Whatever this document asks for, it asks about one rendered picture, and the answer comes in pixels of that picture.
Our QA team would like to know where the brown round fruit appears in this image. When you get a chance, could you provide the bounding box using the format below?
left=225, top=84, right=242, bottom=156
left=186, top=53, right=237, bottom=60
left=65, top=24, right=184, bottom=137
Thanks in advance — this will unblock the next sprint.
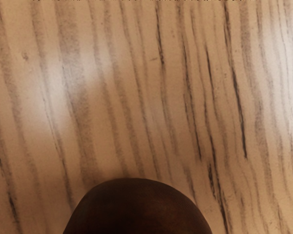
left=62, top=177, right=213, bottom=234

